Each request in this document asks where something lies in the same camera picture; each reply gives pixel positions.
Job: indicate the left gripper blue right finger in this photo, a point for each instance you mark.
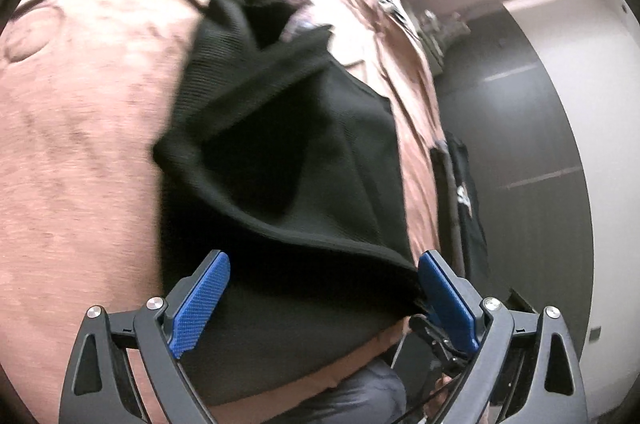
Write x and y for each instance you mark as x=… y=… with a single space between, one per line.
x=453 y=301

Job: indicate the brown bed cover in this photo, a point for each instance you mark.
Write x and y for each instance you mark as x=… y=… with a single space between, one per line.
x=85 y=90

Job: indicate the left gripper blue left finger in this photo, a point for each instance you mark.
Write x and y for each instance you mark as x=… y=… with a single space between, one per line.
x=192 y=301

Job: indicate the dark wardrobe door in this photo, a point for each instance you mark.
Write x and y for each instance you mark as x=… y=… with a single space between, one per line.
x=496 y=96

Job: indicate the black knit sweater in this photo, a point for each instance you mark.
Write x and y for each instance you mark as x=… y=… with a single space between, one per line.
x=280 y=158

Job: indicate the person's right hand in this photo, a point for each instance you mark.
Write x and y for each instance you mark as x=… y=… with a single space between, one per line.
x=437 y=397

